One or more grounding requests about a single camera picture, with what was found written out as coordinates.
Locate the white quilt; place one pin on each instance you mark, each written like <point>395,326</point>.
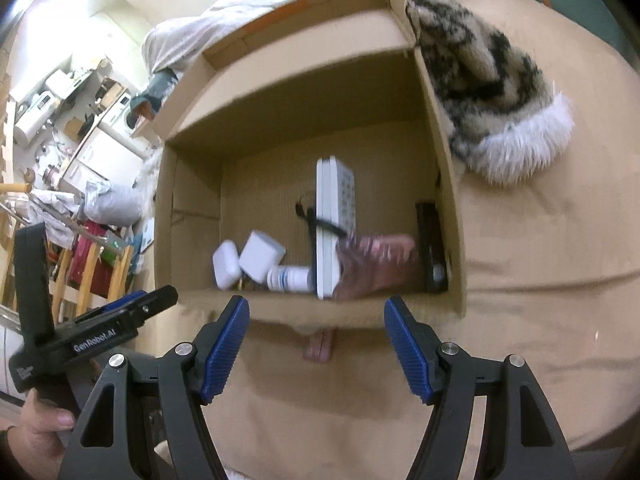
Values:
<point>240,15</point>

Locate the small pink box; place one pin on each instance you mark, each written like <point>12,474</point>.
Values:
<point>317,347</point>

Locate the tan bedsheet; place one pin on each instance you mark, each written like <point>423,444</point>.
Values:
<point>540,270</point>

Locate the white plastic bag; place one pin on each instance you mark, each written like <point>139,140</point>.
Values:
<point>110,202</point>

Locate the white cabinet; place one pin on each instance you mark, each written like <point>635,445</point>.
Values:
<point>100,157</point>

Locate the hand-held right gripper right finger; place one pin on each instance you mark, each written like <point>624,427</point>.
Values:
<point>407,350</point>

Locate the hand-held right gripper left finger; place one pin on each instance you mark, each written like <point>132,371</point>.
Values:
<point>227,345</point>

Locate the cardboard box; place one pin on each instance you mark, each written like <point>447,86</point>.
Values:
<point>310,170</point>

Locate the white earbud case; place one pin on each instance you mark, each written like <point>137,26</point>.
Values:
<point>226,265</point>

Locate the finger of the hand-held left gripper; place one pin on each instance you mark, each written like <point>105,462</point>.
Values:
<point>150,302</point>

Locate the white washing machine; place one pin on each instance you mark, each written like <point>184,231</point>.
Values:
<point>120,112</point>

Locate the black flashlight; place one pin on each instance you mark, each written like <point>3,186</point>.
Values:
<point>429,240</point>

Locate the wooden rack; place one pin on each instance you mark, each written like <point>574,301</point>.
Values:
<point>90,275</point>

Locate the white power strip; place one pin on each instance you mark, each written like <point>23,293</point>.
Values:
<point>330,200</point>

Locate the white charger plug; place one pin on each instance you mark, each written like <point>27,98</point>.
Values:
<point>260,255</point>

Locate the person's left hand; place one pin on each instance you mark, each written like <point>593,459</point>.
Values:
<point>35,430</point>

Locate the translucent brown hair claw clip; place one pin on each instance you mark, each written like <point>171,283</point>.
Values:
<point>375,270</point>

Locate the red bag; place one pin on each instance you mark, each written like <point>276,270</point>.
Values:
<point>82,260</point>

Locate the small white bottle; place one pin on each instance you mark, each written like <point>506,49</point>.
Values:
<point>295,280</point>

